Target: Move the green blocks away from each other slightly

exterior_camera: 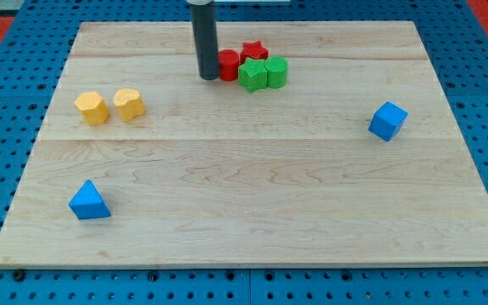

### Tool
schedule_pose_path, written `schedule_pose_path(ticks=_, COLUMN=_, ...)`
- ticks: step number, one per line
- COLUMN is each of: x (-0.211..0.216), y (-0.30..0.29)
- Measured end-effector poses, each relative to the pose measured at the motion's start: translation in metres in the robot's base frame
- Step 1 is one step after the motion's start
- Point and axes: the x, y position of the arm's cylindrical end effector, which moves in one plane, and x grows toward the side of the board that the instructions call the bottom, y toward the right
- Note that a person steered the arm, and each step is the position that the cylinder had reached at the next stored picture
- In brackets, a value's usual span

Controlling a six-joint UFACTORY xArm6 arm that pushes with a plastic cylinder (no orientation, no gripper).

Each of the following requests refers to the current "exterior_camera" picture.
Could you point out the green star block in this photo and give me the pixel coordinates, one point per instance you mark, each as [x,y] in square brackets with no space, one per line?
[252,74]

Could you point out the green cylinder block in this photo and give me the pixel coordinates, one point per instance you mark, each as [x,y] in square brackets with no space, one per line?
[277,68]

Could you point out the red cylinder block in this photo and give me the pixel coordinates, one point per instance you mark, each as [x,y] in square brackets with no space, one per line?
[229,62]

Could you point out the red star block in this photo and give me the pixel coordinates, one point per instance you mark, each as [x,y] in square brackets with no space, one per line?
[254,50]

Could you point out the light wooden board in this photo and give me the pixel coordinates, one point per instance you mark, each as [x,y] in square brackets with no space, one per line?
[214,176]

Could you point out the yellow heart block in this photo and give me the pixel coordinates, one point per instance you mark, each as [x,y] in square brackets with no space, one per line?
[129,104]

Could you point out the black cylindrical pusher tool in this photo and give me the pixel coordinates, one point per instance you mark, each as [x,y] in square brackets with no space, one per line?
[203,21]

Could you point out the blue cube block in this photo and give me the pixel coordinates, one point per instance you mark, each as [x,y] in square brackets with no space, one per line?
[387,121]

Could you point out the yellow hexagon block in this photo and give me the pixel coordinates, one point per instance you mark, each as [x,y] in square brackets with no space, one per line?
[92,107]

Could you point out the blue triangle block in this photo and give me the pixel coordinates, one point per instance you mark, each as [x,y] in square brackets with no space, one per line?
[87,203]

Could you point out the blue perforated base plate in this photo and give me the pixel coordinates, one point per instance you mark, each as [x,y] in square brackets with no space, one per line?
[32,57]

